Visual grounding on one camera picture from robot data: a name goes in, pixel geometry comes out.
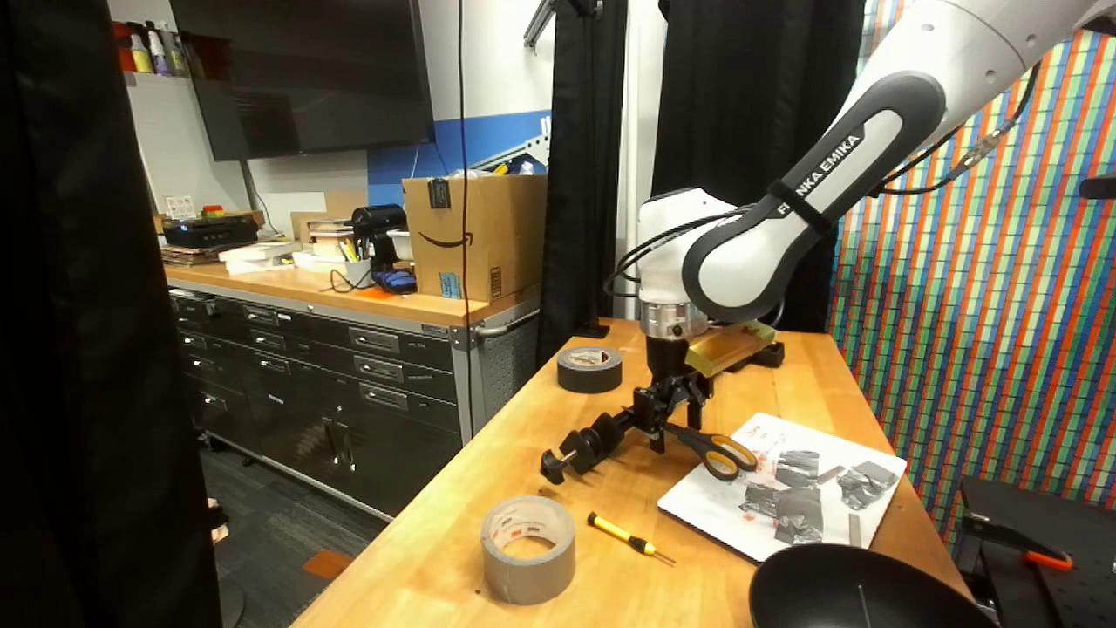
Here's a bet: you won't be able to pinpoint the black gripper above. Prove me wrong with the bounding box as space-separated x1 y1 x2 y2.
631 334 715 458

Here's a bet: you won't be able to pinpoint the yellow handled scissors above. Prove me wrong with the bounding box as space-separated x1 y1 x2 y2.
664 419 762 484

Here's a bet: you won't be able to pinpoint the black bowl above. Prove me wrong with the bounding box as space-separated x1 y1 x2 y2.
748 542 1001 628

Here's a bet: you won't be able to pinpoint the black pole with clamp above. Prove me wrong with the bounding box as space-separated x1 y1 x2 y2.
536 324 790 490

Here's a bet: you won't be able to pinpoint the white printed paper sheet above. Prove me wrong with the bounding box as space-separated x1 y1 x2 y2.
657 411 912 568

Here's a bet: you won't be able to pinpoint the black tape roll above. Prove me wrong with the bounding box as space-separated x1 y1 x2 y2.
556 347 628 396

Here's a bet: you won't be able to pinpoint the yellow black marker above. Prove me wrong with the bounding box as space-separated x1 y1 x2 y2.
582 510 664 563

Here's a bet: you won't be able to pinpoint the narrow black curtain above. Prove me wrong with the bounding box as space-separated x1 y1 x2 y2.
533 0 631 363

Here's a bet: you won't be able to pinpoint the cardboard shipping box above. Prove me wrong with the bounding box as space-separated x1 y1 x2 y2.
400 170 552 312

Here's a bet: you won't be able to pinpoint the black curtain panel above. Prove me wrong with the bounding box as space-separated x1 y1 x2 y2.
639 0 870 334

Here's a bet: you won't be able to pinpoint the black cabinet with wooden top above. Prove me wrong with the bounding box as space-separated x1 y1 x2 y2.
162 263 545 519

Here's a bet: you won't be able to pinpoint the multicoloured striped backdrop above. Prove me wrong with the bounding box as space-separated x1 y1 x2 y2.
828 20 1116 553

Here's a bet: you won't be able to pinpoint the black power tool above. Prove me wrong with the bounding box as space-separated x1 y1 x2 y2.
347 203 420 294

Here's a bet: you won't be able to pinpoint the black metal stand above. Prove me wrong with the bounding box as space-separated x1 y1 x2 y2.
953 474 1116 628

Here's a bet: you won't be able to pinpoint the white tray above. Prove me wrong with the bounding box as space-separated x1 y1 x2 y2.
217 237 306 278

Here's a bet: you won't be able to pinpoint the flat black case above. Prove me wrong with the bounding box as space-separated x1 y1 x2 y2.
162 212 267 253

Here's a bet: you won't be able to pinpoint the wide black curtain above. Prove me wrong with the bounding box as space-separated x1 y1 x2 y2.
0 0 223 628

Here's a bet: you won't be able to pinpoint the tan wrist camera box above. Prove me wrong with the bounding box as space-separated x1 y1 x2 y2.
685 320 779 378

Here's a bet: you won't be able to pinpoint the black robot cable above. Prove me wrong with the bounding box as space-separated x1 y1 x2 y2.
604 206 748 303

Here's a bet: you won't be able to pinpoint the grey duct tape roll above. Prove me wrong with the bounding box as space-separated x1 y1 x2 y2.
479 491 578 609

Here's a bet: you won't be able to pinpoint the orange handled tool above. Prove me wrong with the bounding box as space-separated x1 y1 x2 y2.
961 515 1078 576

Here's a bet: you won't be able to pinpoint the black wall screen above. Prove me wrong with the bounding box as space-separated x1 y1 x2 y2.
168 0 440 166

